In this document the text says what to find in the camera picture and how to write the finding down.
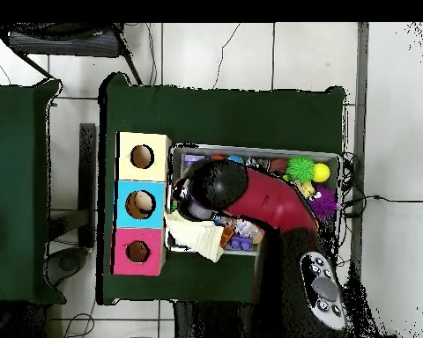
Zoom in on cream waffle cloth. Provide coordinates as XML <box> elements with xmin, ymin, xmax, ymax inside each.
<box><xmin>164</xmin><ymin>210</ymin><xmax>226</xmax><ymax>263</ymax></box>

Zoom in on wooden box with three holes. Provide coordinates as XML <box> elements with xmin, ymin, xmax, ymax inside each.
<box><xmin>109</xmin><ymin>131</ymin><xmax>173</xmax><ymax>277</ymax></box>

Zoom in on clear mesh bin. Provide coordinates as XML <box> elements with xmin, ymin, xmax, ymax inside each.
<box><xmin>164</xmin><ymin>142</ymin><xmax>344</xmax><ymax>260</ymax></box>

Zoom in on purple toy building block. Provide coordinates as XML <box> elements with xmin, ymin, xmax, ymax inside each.
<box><xmin>183</xmin><ymin>153</ymin><xmax>206</xmax><ymax>167</ymax></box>
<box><xmin>230</xmin><ymin>235</ymin><xmax>254</xmax><ymax>252</ymax></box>

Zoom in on dark green table cloth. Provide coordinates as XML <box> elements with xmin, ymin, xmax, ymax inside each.
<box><xmin>96</xmin><ymin>71</ymin><xmax>348</xmax><ymax>306</ymax></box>

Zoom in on black upright panel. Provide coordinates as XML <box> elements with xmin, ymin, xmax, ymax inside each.
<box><xmin>78</xmin><ymin>122</ymin><xmax>97</xmax><ymax>249</ymax></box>

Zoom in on brown toy football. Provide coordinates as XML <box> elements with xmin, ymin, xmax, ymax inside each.
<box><xmin>268</xmin><ymin>157</ymin><xmax>289</xmax><ymax>176</ymax></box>

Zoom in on dark round floor base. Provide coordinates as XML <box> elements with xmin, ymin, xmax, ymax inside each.
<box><xmin>43</xmin><ymin>246</ymin><xmax>91</xmax><ymax>287</ymax></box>

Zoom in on yellow plastic ball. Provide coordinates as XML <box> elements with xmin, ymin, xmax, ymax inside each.
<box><xmin>312</xmin><ymin>162</ymin><xmax>331</xmax><ymax>183</ymax></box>

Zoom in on purple spiky monster toy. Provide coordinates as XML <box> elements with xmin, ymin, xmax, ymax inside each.
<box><xmin>308</xmin><ymin>185</ymin><xmax>339</xmax><ymax>221</ymax></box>

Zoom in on green cloth side table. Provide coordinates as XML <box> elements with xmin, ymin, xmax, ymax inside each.
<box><xmin>0</xmin><ymin>78</ymin><xmax>66</xmax><ymax>305</ymax></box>

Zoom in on black office chair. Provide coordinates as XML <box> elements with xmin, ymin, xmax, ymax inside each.
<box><xmin>0</xmin><ymin>22</ymin><xmax>144</xmax><ymax>85</ymax></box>

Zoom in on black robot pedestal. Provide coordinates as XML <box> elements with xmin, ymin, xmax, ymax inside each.
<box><xmin>172</xmin><ymin>300</ymin><xmax>255</xmax><ymax>338</ymax></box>

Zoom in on black cable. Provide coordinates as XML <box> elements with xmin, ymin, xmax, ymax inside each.
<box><xmin>341</xmin><ymin>194</ymin><xmax>423</xmax><ymax>209</ymax></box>

